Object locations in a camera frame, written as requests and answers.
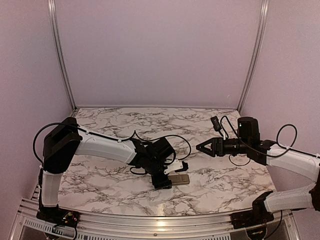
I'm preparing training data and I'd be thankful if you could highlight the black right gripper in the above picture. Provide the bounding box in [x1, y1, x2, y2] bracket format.
[196, 137, 250, 157]

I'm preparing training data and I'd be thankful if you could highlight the grey white remote control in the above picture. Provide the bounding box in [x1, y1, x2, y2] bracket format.
[168, 174, 190, 186]

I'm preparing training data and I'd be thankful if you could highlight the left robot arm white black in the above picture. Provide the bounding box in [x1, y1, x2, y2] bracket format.
[40, 117, 175, 223]

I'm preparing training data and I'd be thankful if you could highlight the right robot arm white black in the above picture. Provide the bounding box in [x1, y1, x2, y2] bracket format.
[196, 116, 320, 224]

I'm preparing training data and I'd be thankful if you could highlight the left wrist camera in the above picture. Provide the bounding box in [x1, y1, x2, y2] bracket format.
[164, 160, 189, 175]

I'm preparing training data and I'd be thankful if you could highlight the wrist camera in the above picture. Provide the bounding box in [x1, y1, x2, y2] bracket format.
[210, 116, 222, 132]
[164, 160, 189, 175]

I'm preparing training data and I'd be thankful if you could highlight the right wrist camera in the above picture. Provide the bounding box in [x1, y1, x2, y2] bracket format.
[210, 116, 222, 132]

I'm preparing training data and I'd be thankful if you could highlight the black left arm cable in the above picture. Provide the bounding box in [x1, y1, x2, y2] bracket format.
[32, 121, 192, 176]

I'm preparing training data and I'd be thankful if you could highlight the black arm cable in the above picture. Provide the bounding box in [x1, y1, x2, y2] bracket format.
[218, 115, 320, 167]
[32, 121, 192, 176]

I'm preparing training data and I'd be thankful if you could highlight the front aluminium rail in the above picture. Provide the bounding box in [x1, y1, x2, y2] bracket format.
[9, 199, 301, 240]

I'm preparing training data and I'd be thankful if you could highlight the right aluminium frame post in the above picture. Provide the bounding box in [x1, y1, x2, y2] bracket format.
[237, 0, 270, 113]

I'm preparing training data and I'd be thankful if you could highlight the aluminium frame post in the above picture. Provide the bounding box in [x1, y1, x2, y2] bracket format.
[47, 0, 77, 112]
[237, 0, 270, 113]

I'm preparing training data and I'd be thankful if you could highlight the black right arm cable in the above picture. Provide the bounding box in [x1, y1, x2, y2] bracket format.
[218, 115, 320, 167]

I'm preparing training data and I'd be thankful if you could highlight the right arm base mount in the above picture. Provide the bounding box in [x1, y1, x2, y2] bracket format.
[230, 191, 274, 229]

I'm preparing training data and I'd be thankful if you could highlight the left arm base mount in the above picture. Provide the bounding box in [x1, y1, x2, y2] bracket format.
[36, 205, 80, 228]

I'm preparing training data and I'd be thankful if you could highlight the left aluminium frame post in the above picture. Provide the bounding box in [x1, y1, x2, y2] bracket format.
[47, 0, 77, 112]

